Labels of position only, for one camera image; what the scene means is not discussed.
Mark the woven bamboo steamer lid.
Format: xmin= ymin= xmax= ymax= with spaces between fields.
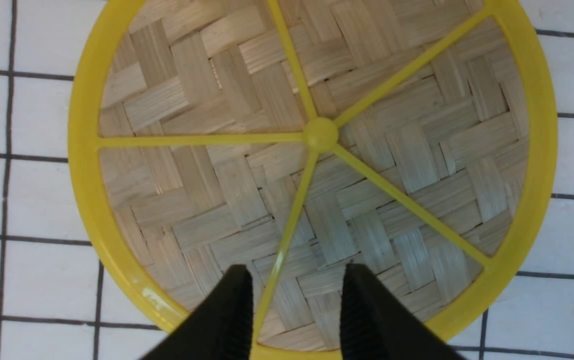
xmin=69 ymin=0 xmax=557 ymax=360

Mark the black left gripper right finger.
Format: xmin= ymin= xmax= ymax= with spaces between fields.
xmin=340 ymin=263 xmax=463 ymax=360

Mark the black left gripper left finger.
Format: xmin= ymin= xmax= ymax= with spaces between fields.
xmin=142 ymin=264 xmax=254 ymax=360

